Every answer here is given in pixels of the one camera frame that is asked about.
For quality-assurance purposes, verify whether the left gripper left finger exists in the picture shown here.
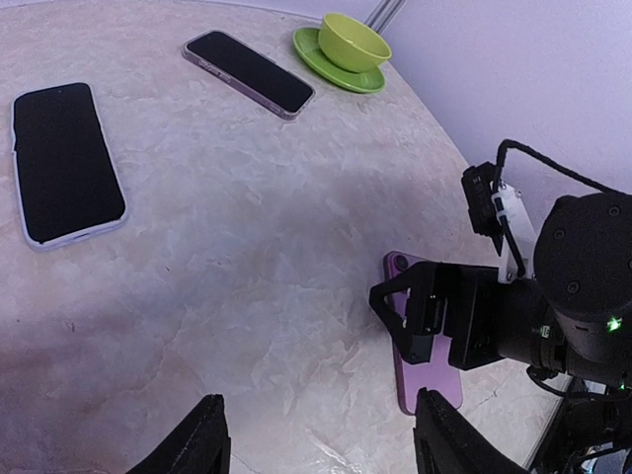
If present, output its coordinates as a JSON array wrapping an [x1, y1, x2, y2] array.
[[128, 394, 231, 474]]

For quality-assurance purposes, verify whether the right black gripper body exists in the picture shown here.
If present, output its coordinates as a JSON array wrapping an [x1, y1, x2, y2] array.
[[433, 264, 503, 369]]

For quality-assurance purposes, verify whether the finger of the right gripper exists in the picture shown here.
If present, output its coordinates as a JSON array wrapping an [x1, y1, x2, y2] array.
[[369, 261, 446, 364]]

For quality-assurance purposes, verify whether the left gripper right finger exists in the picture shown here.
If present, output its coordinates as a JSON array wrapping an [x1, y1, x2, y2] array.
[[413, 388, 526, 474]]

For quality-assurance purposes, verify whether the pink phone face down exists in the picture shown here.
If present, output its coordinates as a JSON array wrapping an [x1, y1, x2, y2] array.
[[383, 251, 463, 416]]

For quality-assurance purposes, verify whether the lavender phone case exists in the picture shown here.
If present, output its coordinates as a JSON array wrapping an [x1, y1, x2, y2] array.
[[9, 81, 128, 252]]

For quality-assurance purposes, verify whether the black phone face up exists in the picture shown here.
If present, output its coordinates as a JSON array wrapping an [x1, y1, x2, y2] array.
[[12, 82, 125, 244]]

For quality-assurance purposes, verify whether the purple-edged black-screen phone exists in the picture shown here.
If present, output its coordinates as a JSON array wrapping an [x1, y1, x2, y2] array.
[[183, 31, 315, 120]]

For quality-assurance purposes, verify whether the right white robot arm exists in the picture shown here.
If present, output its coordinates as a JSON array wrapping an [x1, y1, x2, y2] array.
[[369, 192, 631, 473]]

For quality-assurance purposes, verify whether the green bowl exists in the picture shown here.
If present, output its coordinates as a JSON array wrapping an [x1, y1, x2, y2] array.
[[318, 13, 392, 73]]

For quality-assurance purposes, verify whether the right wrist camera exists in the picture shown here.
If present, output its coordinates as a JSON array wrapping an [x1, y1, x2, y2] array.
[[460, 161, 537, 285]]

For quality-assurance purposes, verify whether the right aluminium frame post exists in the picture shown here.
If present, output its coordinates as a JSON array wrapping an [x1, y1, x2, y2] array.
[[364, 0, 406, 35]]

